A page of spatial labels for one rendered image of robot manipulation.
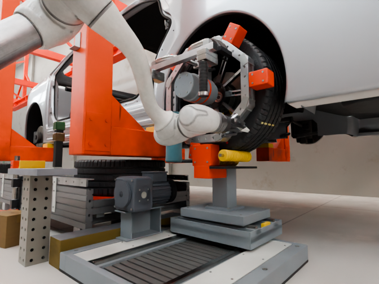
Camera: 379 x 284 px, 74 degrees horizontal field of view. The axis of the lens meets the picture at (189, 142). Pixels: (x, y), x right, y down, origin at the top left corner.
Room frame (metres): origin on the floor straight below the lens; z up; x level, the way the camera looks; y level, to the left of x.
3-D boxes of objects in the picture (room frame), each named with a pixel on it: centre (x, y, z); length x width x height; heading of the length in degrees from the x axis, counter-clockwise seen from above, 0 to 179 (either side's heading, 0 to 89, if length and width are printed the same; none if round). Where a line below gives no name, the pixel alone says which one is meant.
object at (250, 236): (1.44, -0.20, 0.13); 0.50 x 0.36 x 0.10; 49
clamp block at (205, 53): (1.05, -0.08, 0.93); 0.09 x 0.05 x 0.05; 139
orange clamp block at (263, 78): (1.11, -0.33, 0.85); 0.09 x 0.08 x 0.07; 49
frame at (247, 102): (1.31, -0.08, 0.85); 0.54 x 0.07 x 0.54; 49
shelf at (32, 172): (1.25, 0.74, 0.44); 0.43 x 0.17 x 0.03; 49
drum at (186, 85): (1.26, -0.04, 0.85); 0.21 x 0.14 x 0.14; 139
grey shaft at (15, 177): (2.12, 1.44, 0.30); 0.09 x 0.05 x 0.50; 49
